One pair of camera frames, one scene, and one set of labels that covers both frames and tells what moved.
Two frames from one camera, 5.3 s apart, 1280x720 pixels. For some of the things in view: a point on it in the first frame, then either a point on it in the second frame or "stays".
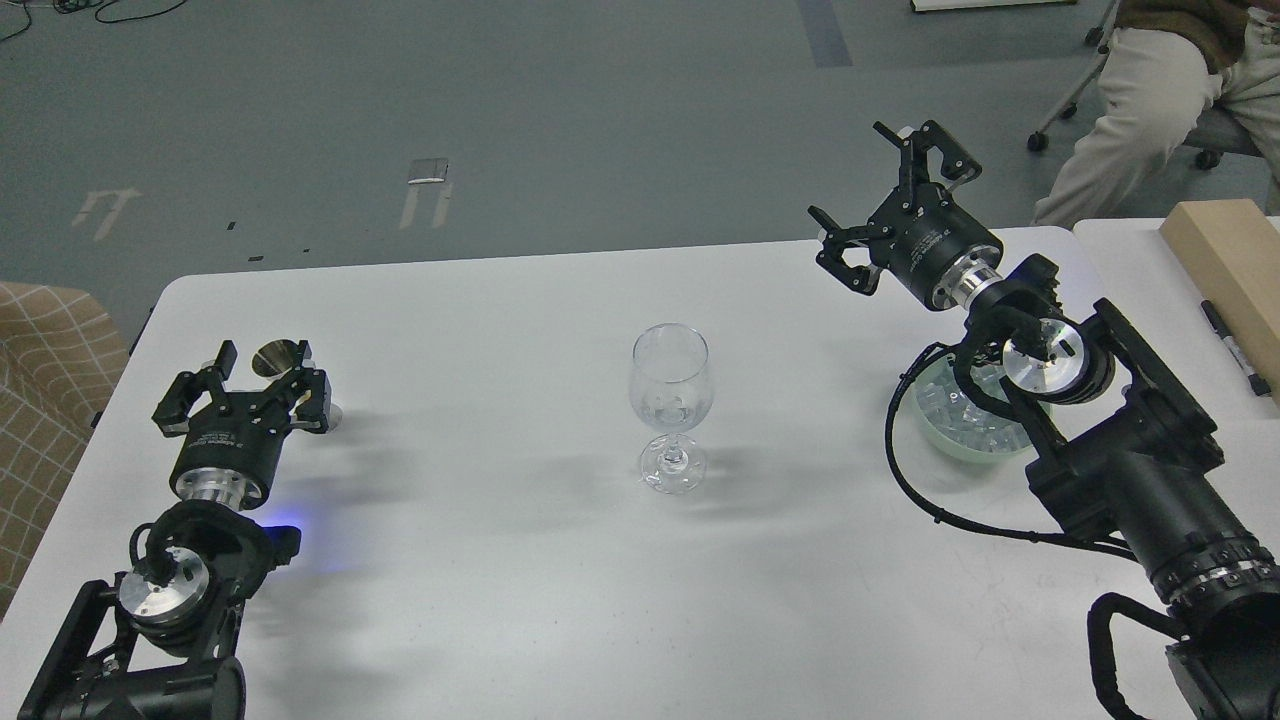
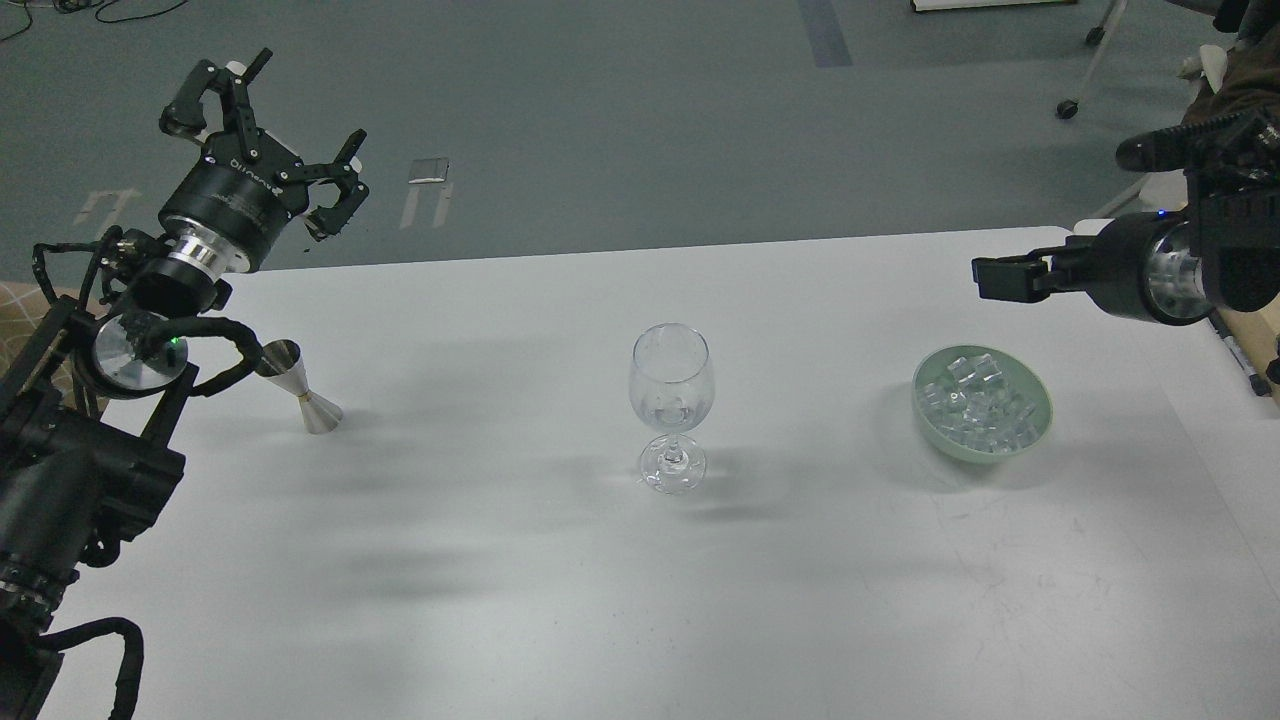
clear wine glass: (672, 378) stays
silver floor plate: (427, 170) stays
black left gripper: (231, 446) → (234, 200)
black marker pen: (1255, 382) stays
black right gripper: (918, 233) → (1144, 264)
